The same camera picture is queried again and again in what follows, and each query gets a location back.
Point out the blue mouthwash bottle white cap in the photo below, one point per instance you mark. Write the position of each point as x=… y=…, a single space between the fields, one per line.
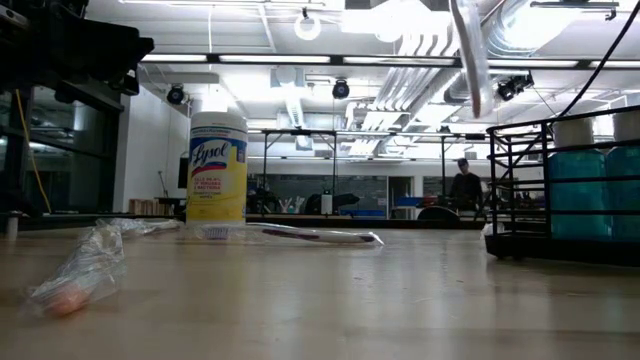
x=577 y=195

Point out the pen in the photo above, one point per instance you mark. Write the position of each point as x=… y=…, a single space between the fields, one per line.
x=150 y=226

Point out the wooden crate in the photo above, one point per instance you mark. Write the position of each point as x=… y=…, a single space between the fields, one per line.
x=145 y=206

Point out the small white post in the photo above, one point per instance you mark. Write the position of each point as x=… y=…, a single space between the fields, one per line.
x=12 y=225

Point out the yellow Lysol wipes canister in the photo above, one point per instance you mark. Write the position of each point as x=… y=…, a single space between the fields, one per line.
x=216 y=175

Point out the long ceiling light strip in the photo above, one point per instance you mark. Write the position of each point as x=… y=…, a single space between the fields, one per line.
x=275 y=59

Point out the person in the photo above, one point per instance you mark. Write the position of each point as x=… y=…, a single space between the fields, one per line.
x=466 y=190

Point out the silver ventilation duct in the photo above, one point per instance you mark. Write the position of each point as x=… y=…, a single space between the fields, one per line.
x=452 y=92

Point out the black aluminium table frame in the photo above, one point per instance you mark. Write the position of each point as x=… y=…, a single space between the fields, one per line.
x=425 y=223

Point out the black ceiling spotlight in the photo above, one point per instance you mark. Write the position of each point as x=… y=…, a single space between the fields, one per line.
x=512 y=86
x=175 y=94
x=341 y=89

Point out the black chair back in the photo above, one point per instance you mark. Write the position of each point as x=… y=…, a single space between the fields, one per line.
x=438 y=214

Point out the purple toothbrush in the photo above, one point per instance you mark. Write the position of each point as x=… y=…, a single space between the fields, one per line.
x=320 y=236

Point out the small white bottle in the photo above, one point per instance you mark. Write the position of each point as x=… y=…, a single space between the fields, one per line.
x=326 y=202

